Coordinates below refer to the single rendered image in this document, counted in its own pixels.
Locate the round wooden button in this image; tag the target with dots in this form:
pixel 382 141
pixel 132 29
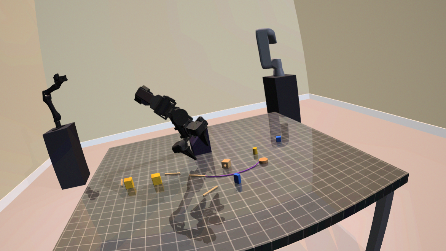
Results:
pixel 263 160

